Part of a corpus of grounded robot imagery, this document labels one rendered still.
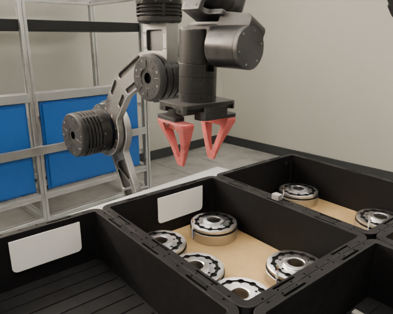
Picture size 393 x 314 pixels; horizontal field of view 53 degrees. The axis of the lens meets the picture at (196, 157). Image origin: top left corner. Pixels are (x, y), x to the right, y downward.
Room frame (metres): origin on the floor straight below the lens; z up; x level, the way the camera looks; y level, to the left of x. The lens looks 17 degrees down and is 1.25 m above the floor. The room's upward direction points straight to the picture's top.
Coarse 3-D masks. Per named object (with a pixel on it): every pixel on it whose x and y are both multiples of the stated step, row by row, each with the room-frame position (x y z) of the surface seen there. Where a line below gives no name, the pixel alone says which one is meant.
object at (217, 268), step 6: (192, 252) 0.65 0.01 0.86; (198, 252) 0.65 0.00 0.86; (186, 258) 0.63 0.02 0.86; (204, 258) 0.63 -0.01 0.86; (210, 258) 0.64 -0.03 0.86; (216, 258) 0.63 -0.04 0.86; (210, 264) 0.61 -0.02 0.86; (216, 264) 0.62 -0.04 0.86; (222, 264) 0.61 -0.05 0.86; (210, 270) 0.59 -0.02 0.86; (216, 270) 0.60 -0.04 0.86; (222, 270) 0.59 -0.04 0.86; (210, 276) 0.58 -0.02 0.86; (216, 276) 0.58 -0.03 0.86; (222, 276) 0.58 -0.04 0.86
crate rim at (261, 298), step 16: (208, 176) 0.88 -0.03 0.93; (160, 192) 0.79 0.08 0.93; (256, 192) 0.78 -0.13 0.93; (112, 208) 0.71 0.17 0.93; (288, 208) 0.70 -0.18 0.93; (128, 224) 0.63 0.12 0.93; (336, 224) 0.63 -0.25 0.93; (352, 240) 0.57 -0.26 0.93; (176, 256) 0.53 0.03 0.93; (336, 256) 0.53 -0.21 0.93; (192, 272) 0.48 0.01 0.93; (304, 272) 0.48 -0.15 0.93; (224, 288) 0.45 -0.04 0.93; (272, 288) 0.45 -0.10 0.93; (240, 304) 0.41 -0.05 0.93; (256, 304) 0.41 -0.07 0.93
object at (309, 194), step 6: (282, 186) 0.99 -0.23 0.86; (288, 186) 0.99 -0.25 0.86; (306, 186) 0.99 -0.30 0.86; (312, 186) 0.99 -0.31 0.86; (282, 192) 0.95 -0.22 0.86; (288, 192) 0.95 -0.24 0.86; (306, 192) 0.95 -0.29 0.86; (312, 192) 0.96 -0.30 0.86; (300, 198) 0.92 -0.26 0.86; (306, 198) 0.92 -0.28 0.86
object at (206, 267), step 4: (188, 260) 0.62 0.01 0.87; (192, 260) 0.62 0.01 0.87; (196, 260) 0.62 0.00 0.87; (200, 260) 0.62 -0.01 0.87; (204, 260) 0.62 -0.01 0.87; (204, 264) 0.60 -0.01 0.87; (208, 264) 0.60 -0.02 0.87; (204, 268) 0.59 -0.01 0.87; (208, 268) 0.60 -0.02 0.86; (204, 272) 0.58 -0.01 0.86
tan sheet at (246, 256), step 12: (180, 228) 0.81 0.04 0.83; (192, 240) 0.75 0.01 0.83; (240, 240) 0.75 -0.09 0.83; (252, 240) 0.75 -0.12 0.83; (204, 252) 0.71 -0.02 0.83; (216, 252) 0.71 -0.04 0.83; (228, 252) 0.71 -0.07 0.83; (240, 252) 0.71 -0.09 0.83; (252, 252) 0.71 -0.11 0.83; (264, 252) 0.71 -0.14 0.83; (228, 264) 0.66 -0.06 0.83; (240, 264) 0.66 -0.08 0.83; (252, 264) 0.66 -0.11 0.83; (264, 264) 0.66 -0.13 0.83; (228, 276) 0.62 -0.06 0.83; (240, 276) 0.62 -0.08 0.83; (252, 276) 0.62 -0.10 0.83; (264, 276) 0.62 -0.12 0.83
